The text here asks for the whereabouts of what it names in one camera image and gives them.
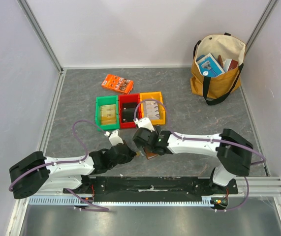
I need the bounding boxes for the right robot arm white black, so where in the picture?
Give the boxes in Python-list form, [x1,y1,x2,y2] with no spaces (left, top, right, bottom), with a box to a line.
[132,128,253,194]

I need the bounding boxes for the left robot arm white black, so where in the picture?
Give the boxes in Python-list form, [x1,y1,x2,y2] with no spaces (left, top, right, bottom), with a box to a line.
[9,144,136,200]

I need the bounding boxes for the white cards in yellow bin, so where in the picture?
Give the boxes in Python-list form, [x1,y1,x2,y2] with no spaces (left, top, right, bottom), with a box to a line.
[143,101,160,120]

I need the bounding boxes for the black cards in red bin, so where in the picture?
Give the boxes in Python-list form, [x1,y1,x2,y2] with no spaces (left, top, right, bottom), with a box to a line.
[121,102,138,123]

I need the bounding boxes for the gold cards in green bin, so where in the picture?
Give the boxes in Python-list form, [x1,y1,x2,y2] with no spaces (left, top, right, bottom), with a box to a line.
[100,104,116,125]

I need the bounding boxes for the red plastic bin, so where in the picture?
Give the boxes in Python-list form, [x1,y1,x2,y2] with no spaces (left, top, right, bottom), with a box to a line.
[118,93,140,129]

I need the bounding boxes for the yellow plastic bin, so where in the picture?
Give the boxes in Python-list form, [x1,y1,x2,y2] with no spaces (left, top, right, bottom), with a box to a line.
[139,91,165,125]

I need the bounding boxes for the green plastic bin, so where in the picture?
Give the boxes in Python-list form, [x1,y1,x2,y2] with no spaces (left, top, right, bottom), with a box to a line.
[95,95,120,130]

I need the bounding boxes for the orange snack box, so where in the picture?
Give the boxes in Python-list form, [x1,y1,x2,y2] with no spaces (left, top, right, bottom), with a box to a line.
[101,74,134,94]

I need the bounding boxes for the yellow canvas tote bag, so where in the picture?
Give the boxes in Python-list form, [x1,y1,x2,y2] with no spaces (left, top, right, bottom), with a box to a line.
[190,33,246,106]

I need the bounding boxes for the blue white razor box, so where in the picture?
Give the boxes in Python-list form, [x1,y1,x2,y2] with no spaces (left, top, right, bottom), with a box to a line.
[196,53,225,77]

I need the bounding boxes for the brown item in bag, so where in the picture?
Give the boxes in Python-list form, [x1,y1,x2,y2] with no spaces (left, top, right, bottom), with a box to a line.
[217,55,223,67]

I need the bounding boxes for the white red box in bag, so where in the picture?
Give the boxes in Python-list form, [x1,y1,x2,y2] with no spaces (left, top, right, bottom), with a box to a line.
[223,59,238,72]

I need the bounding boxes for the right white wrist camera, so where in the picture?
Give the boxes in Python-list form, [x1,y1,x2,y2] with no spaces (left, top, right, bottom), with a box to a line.
[134,118,155,132]

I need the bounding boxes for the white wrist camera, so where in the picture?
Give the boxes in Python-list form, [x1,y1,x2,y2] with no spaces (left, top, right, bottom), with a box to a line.
[134,118,155,132]
[104,129,124,147]

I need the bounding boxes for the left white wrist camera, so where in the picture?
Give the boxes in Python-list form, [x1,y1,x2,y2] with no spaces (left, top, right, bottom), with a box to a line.
[104,129,124,147]

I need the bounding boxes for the black mounting base plate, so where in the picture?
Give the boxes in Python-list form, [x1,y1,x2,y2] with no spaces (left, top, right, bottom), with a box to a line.
[73,176,238,196]

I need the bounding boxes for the grey slotted cable duct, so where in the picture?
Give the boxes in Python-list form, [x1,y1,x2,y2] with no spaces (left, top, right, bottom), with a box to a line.
[29,195,214,207]

